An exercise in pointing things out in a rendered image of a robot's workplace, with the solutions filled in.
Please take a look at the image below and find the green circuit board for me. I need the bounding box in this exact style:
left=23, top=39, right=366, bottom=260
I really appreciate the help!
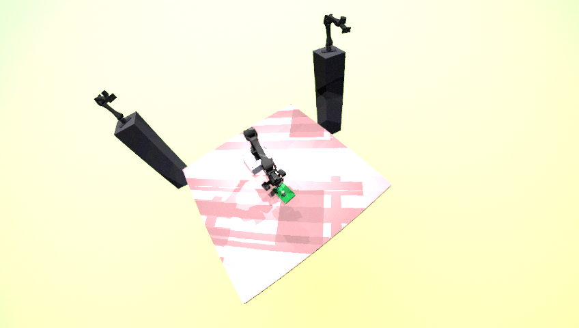
left=273, top=183, right=296, bottom=203

